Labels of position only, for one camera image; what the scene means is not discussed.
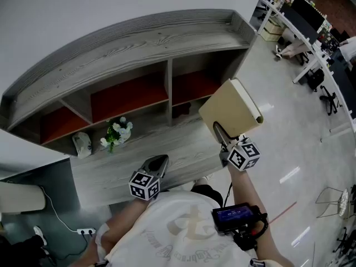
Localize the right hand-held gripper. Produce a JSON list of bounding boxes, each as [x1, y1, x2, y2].
[[213, 122, 261, 172]]

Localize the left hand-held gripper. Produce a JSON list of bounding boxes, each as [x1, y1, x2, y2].
[[128, 154, 170, 201]]

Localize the beige book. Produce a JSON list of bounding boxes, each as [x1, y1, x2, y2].
[[198, 78, 264, 138]]

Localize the grey wooden shelf desk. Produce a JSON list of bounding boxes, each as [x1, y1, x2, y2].
[[0, 9, 258, 157]]

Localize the person's left forearm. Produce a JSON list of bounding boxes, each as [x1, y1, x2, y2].
[[69, 197, 152, 267]]

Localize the person's right forearm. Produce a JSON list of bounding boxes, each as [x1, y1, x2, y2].
[[228, 165, 295, 267]]

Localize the grey wood-grain table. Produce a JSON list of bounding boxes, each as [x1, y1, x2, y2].
[[69, 112, 231, 205]]

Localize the long white office desk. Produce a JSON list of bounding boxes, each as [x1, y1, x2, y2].
[[257, 0, 356, 135]]

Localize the black desk partition panel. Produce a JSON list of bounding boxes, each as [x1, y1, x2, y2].
[[280, 3, 319, 45]]

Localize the person's beige shoe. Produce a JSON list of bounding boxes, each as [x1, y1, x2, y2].
[[194, 173, 214, 185]]

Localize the white flowers in pot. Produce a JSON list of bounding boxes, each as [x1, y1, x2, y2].
[[100, 116, 134, 153]]

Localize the person's black shorts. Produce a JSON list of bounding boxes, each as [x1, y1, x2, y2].
[[191, 184, 224, 207]]

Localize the person's white t-shirt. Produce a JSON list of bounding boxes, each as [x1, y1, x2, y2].
[[94, 189, 259, 267]]

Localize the white tissue packet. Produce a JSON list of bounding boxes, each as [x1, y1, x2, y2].
[[72, 131, 92, 159]]

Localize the black backpack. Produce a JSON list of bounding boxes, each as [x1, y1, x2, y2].
[[306, 68, 325, 92]]

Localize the cardboard box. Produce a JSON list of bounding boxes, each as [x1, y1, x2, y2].
[[265, 19, 284, 35], [263, 28, 281, 42]]

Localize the black office chair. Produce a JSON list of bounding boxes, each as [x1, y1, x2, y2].
[[319, 85, 342, 116], [332, 226, 356, 261]]

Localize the white curved plastic object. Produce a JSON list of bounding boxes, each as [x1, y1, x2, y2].
[[0, 181, 47, 214]]

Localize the black monitor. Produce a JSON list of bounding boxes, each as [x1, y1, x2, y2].
[[290, 0, 327, 34]]

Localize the black device cable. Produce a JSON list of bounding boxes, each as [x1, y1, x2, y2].
[[222, 181, 233, 208]]

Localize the black power cable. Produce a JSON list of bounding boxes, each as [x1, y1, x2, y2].
[[80, 232, 97, 261]]

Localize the white cable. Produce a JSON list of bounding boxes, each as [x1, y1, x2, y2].
[[38, 186, 79, 231]]

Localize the wire frame chair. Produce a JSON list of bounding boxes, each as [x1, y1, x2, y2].
[[315, 186, 355, 220]]

